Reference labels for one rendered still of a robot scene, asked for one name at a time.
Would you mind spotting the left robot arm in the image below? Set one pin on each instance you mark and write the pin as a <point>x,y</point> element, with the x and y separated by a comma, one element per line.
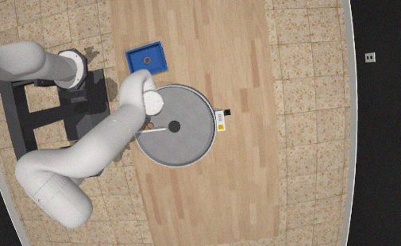
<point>29,59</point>

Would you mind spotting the blue open-top crate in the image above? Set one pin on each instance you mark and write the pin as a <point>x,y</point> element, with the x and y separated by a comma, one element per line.
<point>135,58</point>

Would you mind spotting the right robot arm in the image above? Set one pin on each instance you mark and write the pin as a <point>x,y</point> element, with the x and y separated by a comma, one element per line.
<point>50,175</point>

